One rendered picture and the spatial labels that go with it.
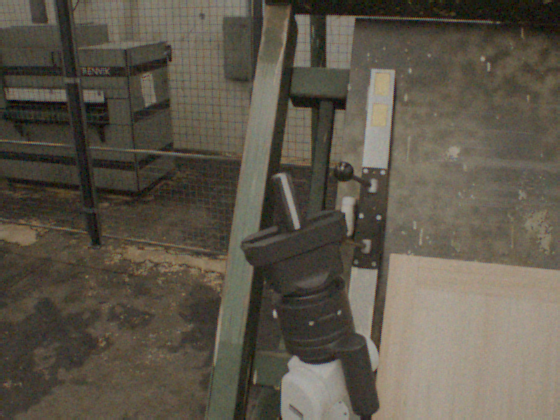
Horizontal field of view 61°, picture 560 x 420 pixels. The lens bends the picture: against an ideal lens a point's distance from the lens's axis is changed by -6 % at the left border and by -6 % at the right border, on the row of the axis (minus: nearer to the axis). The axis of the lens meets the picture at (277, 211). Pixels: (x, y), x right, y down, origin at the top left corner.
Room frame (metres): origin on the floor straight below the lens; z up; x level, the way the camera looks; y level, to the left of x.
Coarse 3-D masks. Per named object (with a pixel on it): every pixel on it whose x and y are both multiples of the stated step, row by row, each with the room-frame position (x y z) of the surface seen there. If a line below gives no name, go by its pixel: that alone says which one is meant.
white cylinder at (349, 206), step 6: (342, 198) 0.95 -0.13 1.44; (348, 198) 0.94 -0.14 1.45; (354, 198) 0.94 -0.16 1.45; (348, 204) 0.93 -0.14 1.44; (354, 204) 0.93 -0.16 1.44; (342, 210) 0.93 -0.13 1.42; (348, 210) 0.92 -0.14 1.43; (354, 210) 0.93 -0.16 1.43; (348, 216) 0.92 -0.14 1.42; (354, 216) 0.92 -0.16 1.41; (348, 222) 0.91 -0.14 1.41; (354, 222) 0.92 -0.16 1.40; (348, 228) 0.90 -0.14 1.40; (348, 234) 0.90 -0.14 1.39
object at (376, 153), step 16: (384, 96) 1.04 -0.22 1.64; (368, 112) 1.02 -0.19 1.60; (368, 128) 1.00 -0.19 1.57; (384, 128) 1.00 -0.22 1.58; (368, 144) 0.98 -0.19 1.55; (384, 144) 0.98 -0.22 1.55; (368, 160) 0.96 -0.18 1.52; (384, 160) 0.96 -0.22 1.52; (352, 272) 0.84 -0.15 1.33; (368, 272) 0.84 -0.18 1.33; (352, 288) 0.82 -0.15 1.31; (368, 288) 0.82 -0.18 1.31; (352, 304) 0.81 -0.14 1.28; (368, 304) 0.80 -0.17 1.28; (368, 320) 0.78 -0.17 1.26; (368, 336) 0.77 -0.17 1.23; (352, 416) 0.69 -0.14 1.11
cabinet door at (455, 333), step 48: (432, 288) 0.82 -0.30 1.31; (480, 288) 0.80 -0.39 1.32; (528, 288) 0.78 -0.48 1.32; (384, 336) 0.78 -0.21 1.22; (432, 336) 0.77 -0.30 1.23; (480, 336) 0.75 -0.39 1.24; (528, 336) 0.73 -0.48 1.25; (384, 384) 0.73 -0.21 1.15; (432, 384) 0.71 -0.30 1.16; (480, 384) 0.70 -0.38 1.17; (528, 384) 0.68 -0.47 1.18
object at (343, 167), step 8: (336, 168) 0.85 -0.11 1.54; (344, 168) 0.85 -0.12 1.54; (352, 168) 0.85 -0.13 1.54; (336, 176) 0.85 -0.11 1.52; (344, 176) 0.84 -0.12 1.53; (352, 176) 0.85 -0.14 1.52; (368, 184) 0.91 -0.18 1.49; (376, 184) 0.92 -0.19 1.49; (368, 192) 0.91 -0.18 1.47; (376, 192) 0.91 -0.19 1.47
